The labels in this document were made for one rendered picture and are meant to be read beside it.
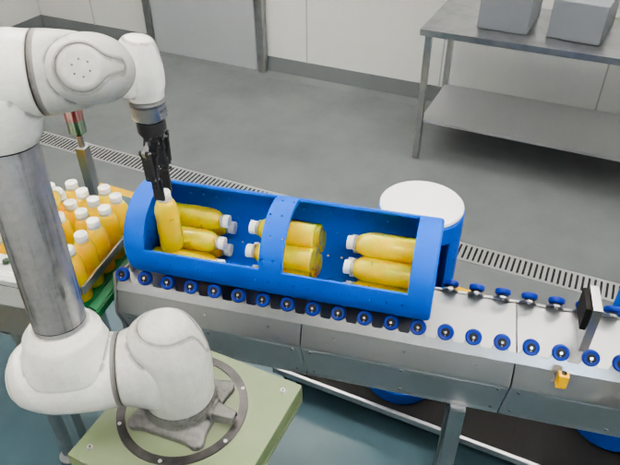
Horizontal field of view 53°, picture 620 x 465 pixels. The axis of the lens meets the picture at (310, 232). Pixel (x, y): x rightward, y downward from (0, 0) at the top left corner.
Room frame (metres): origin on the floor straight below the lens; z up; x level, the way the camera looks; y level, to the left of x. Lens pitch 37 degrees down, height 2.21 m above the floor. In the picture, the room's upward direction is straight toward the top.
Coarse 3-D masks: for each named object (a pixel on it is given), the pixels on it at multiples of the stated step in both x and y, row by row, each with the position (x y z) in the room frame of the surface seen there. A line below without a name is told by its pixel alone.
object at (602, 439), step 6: (618, 294) 1.49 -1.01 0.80; (618, 300) 1.48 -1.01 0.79; (582, 432) 1.40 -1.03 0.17; (588, 432) 1.39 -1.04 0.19; (588, 438) 1.38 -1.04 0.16; (594, 438) 1.37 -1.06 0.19; (600, 438) 1.36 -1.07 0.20; (606, 438) 1.35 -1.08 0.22; (612, 438) 1.34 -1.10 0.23; (618, 438) 1.33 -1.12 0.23; (594, 444) 1.36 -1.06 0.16; (600, 444) 1.35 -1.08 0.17; (606, 444) 1.34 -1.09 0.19; (612, 444) 1.34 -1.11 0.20; (618, 444) 1.33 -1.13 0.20; (612, 450) 1.33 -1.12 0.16; (618, 450) 1.33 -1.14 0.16
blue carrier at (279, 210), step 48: (144, 192) 1.48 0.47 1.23; (192, 192) 1.61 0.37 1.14; (240, 192) 1.49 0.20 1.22; (144, 240) 1.38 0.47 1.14; (240, 240) 1.55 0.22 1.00; (336, 240) 1.49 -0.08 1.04; (432, 240) 1.25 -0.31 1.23; (288, 288) 1.26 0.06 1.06; (336, 288) 1.22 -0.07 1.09; (432, 288) 1.16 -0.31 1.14
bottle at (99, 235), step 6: (90, 228) 1.52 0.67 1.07; (96, 228) 1.52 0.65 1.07; (102, 228) 1.54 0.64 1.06; (90, 234) 1.51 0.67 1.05; (96, 234) 1.51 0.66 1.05; (102, 234) 1.52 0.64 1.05; (96, 240) 1.51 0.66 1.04; (102, 240) 1.51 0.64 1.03; (108, 240) 1.53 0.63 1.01; (96, 246) 1.50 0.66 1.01; (102, 246) 1.51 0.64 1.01; (108, 246) 1.53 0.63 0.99; (102, 252) 1.51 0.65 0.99; (108, 252) 1.52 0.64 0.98; (102, 258) 1.50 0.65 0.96; (114, 264) 1.53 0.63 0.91; (108, 270) 1.51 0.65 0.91
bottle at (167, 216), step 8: (160, 200) 1.42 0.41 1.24; (168, 200) 1.42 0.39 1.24; (160, 208) 1.41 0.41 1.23; (168, 208) 1.41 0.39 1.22; (176, 208) 1.43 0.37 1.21; (160, 216) 1.40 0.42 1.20; (168, 216) 1.40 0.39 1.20; (176, 216) 1.42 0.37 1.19; (160, 224) 1.40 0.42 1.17; (168, 224) 1.40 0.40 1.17; (176, 224) 1.41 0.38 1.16; (160, 232) 1.41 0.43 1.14; (168, 232) 1.40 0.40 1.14; (176, 232) 1.41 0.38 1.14; (160, 240) 1.41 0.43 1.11; (168, 240) 1.40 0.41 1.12; (176, 240) 1.41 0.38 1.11; (168, 248) 1.40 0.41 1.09; (176, 248) 1.40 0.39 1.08
